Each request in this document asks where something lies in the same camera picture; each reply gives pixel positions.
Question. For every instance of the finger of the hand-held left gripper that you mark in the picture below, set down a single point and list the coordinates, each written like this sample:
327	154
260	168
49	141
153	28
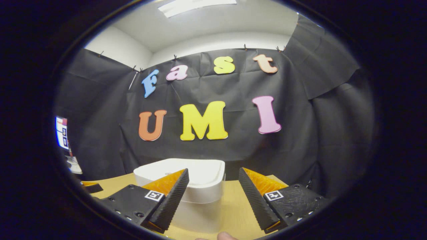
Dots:
95	189

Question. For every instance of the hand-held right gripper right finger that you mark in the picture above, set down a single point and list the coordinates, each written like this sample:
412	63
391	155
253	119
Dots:
256	203

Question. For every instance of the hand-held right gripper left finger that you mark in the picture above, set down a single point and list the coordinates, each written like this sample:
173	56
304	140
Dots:
171	203

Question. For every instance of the white desktop garbage bin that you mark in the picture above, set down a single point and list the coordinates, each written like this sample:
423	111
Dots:
203	180

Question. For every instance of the wooden desktop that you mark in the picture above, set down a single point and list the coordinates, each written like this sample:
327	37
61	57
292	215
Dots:
233	206

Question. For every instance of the white side desk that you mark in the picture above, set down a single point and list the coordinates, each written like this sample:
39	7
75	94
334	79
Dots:
74	165

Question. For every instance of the black backdrop cloth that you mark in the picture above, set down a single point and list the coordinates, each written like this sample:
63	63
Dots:
233	150

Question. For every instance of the computer monitor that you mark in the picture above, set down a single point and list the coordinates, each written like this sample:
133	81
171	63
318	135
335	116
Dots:
62	133

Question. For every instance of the row of small cloth clips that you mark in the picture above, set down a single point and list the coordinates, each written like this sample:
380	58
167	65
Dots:
174	57

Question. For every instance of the long ceiling light panel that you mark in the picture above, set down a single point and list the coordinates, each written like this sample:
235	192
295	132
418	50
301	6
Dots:
196	6

